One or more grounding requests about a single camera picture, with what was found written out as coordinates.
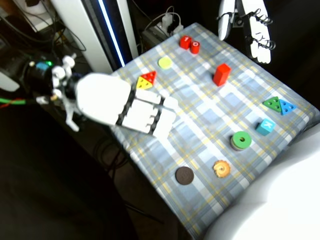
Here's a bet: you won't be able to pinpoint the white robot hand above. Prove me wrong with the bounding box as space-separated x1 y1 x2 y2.
75 72 180 139
217 0 276 65

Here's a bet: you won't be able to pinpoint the red wooden block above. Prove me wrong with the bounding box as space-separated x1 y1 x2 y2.
212 63 232 87

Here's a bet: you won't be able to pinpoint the yellow triangle block with holes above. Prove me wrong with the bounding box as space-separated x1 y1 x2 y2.
135 76 154 91

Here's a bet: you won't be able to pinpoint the green triangle block with holes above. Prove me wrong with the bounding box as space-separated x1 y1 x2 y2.
262 96 283 113

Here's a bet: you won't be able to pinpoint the blue triangle block with holes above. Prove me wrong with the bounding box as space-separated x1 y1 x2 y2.
278 99 298 116

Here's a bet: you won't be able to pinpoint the red cylinder with letter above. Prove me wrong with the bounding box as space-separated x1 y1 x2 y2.
189 40 201 55

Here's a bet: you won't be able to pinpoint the lime green toy cookie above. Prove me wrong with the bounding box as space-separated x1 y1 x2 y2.
157 56 173 70

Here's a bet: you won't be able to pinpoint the red cube with numeral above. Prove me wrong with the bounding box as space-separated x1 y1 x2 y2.
179 35 193 50

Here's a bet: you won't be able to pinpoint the white column with blue light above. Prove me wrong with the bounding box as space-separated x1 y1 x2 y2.
51 0 140 75

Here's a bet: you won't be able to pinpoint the white power strip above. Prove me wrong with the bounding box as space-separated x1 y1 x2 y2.
159 13 185 35

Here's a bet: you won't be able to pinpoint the teal letter cube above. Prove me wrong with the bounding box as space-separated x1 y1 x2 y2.
255 118 277 137

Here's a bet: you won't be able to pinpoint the blue plaid tablecloth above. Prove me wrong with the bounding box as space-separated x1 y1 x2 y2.
109 22 316 238

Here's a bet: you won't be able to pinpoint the dark brown toy cookie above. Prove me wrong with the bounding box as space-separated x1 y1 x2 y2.
175 166 195 186

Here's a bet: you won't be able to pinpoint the tan toy biscuit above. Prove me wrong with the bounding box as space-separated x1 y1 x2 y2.
212 160 231 179

